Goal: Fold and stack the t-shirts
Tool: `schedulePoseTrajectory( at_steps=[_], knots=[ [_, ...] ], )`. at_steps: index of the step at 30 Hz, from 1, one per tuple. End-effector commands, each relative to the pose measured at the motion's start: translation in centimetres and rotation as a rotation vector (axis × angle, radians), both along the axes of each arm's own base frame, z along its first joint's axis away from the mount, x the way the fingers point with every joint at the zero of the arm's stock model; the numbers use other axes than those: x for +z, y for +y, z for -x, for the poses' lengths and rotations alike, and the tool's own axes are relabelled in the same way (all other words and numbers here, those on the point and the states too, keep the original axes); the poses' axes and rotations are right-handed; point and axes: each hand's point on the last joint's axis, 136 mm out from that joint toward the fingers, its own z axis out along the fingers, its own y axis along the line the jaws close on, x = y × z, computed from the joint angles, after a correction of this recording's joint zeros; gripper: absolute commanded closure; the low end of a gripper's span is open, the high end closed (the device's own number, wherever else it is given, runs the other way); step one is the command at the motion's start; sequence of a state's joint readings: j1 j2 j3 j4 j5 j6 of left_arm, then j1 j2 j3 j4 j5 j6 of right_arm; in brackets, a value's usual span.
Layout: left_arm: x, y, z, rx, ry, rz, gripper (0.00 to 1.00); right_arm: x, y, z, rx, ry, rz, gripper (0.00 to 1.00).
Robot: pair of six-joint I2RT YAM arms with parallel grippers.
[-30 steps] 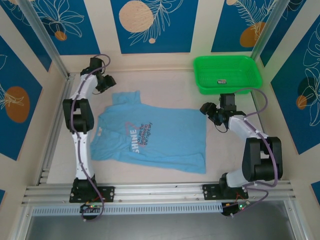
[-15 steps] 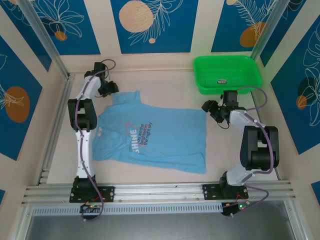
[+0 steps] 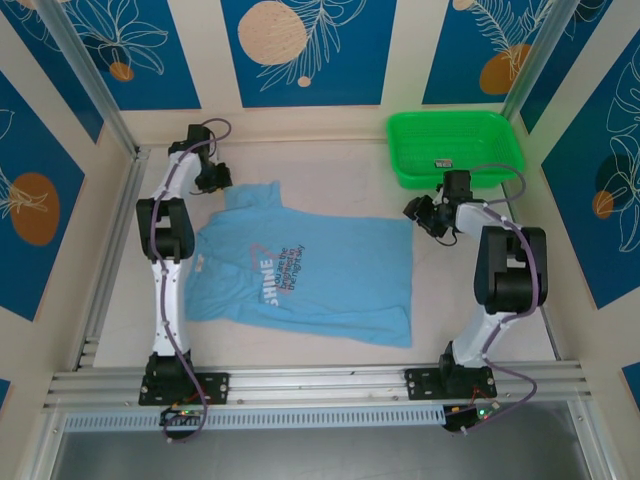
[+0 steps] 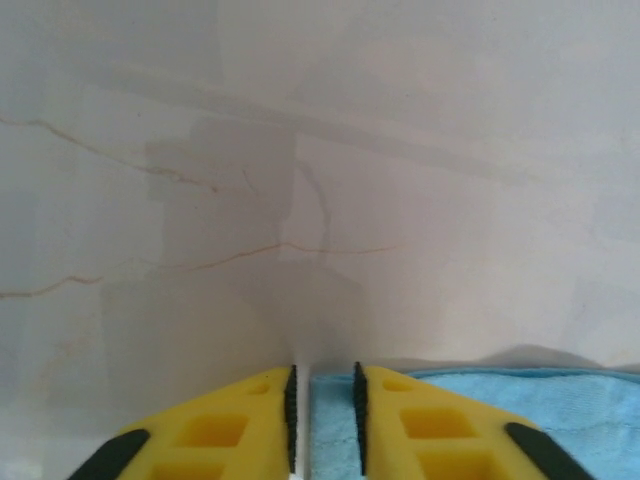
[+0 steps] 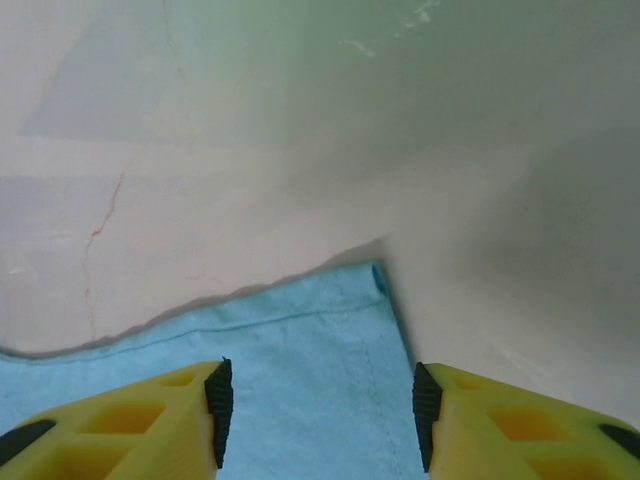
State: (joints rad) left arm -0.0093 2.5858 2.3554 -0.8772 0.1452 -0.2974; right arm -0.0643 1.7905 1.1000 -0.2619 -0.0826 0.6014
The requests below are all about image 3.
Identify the light blue printed t-shirt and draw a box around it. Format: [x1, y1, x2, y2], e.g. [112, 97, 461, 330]
[183, 180, 415, 349]

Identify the green plastic basket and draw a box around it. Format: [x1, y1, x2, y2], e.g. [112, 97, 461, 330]
[386, 109, 526, 192]

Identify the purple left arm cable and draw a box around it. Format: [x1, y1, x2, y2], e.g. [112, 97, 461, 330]
[149, 117, 233, 446]

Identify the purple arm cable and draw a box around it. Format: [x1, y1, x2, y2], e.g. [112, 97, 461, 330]
[149, 117, 233, 446]
[447, 162, 544, 436]

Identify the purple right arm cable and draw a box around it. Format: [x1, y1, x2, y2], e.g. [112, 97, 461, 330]
[447, 162, 544, 436]

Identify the aluminium side rail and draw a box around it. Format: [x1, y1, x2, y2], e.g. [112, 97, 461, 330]
[73, 146, 152, 372]

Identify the aluminium frame post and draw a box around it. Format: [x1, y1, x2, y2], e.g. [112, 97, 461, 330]
[35, 0, 140, 157]
[501, 0, 577, 122]

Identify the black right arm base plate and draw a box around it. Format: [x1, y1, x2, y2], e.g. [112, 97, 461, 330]
[404, 366, 499, 401]

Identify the aluminium mounting rail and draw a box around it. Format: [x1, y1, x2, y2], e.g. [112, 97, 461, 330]
[42, 362, 589, 409]

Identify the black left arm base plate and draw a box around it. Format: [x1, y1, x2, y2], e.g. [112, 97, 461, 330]
[138, 370, 231, 406]

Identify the grey slotted cable duct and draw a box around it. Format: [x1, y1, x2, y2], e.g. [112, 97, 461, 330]
[64, 405, 446, 432]

